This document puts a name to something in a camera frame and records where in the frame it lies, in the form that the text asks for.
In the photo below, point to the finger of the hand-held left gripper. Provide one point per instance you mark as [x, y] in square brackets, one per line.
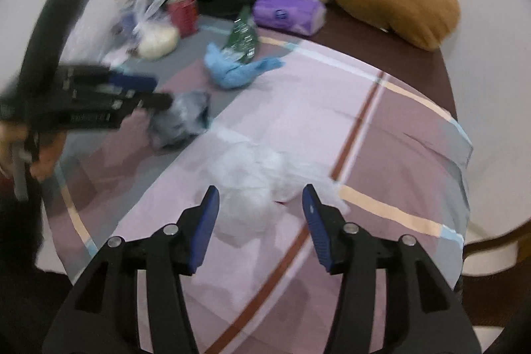
[149, 100]
[132, 81]

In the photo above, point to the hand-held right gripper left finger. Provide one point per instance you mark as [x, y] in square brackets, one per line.
[203, 233]

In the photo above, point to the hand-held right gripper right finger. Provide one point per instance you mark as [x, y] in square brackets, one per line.
[319, 229]

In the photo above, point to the dark teal wrapper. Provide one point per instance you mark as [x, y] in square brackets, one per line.
[182, 121]

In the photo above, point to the small white tissue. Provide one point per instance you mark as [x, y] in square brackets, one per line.
[311, 175]

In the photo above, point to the large white tissue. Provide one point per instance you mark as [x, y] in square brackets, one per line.
[244, 192]

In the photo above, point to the blue face mask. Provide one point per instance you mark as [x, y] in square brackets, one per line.
[232, 70]

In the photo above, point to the person's left hand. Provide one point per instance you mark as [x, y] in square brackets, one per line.
[52, 150]

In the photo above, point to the clear bag with white contents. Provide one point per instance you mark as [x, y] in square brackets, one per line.
[157, 41]

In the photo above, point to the red can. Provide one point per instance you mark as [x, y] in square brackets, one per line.
[182, 14]

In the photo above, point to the pink checked tablecloth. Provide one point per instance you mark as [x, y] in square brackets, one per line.
[373, 130]

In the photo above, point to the green foil wrapper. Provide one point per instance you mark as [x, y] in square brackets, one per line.
[242, 34]

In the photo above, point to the purple tissue pack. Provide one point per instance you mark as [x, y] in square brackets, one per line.
[286, 12]

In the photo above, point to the wooden chair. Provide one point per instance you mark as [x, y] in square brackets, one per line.
[493, 254]

